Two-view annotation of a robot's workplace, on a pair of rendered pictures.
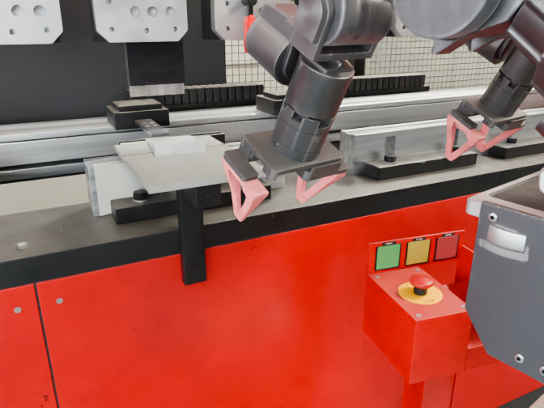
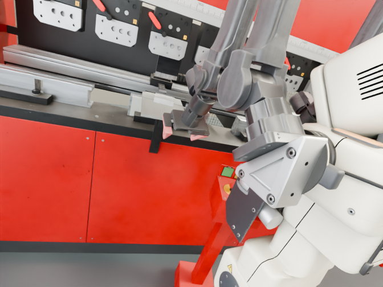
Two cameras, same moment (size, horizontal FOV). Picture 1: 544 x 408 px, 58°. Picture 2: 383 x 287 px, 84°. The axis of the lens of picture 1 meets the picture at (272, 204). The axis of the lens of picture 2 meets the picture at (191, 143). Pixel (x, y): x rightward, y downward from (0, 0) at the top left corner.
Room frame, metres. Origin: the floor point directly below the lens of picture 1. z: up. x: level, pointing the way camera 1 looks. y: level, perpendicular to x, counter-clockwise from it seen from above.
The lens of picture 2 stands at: (-0.04, -0.13, 1.30)
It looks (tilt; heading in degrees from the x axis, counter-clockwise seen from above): 27 degrees down; 8
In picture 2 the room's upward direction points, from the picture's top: 18 degrees clockwise
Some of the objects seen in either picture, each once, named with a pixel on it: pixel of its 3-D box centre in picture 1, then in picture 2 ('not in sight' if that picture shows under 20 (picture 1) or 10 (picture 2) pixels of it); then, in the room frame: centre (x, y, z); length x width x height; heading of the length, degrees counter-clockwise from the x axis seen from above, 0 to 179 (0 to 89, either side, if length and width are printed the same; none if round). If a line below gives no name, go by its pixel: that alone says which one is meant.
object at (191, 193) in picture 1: (196, 231); (158, 134); (0.75, 0.13, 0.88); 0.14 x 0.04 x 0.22; 26
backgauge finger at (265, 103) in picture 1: (299, 105); not in sight; (1.23, -0.07, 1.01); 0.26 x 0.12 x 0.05; 26
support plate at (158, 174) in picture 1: (184, 159); (163, 106); (0.78, 0.14, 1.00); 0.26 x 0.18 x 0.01; 26
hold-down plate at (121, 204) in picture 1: (194, 199); (165, 122); (0.88, 0.15, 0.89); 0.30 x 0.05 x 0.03; 116
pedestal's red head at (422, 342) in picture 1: (438, 300); (239, 196); (0.75, -0.29, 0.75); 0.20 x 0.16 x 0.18; 108
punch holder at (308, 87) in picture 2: not in sight; (318, 81); (1.26, -0.49, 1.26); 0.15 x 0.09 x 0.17; 116
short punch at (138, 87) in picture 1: (155, 68); (167, 67); (0.92, 0.21, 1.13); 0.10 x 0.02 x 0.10; 116
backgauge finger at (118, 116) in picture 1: (144, 118); (161, 83); (1.06, 0.27, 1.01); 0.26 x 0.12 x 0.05; 26
